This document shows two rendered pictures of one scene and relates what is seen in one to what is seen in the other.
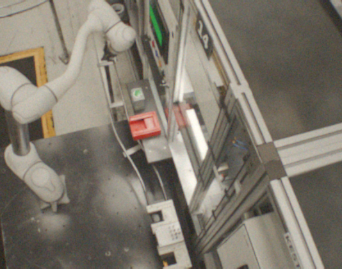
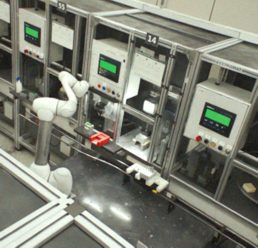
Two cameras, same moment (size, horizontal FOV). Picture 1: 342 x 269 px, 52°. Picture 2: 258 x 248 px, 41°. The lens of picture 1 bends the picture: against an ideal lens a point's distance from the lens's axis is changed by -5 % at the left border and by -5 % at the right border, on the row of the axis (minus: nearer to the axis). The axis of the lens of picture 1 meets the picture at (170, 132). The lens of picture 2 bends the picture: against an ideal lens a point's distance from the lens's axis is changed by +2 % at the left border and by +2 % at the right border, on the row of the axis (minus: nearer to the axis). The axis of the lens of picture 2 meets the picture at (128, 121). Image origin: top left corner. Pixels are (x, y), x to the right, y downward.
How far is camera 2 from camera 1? 2.19 m
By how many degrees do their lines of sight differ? 42
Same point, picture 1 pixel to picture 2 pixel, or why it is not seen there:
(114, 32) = (78, 84)
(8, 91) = (53, 103)
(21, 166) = (45, 173)
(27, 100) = (67, 103)
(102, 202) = (94, 189)
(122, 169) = (93, 173)
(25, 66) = not seen: outside the picture
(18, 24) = not seen: outside the picture
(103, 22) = (72, 79)
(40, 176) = (63, 170)
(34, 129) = not seen: outside the picture
